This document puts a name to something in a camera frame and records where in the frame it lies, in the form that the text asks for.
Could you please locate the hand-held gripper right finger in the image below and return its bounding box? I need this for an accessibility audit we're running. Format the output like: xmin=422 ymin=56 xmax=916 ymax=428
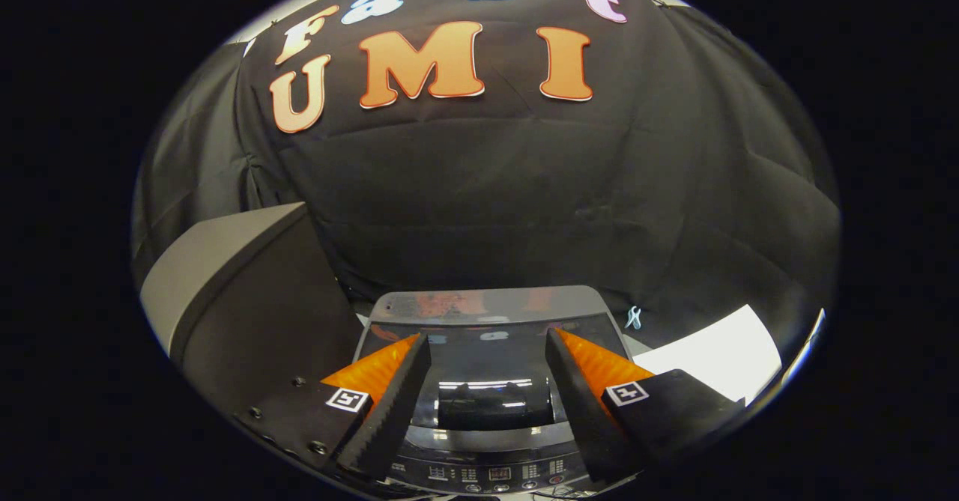
xmin=545 ymin=327 xmax=746 ymax=483

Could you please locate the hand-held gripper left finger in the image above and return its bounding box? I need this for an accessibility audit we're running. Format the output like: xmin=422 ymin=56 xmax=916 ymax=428
xmin=236 ymin=333 xmax=433 ymax=483

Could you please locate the dark glass washing machine lid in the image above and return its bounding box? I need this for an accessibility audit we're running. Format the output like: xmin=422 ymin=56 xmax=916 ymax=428
xmin=354 ymin=285 xmax=634 ymax=433

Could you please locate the grey washing machine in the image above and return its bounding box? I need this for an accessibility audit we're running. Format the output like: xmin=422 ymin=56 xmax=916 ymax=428
xmin=351 ymin=285 xmax=645 ymax=498

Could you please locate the white sheet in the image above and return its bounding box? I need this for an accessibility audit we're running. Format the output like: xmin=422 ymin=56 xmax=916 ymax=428
xmin=633 ymin=304 xmax=784 ymax=406

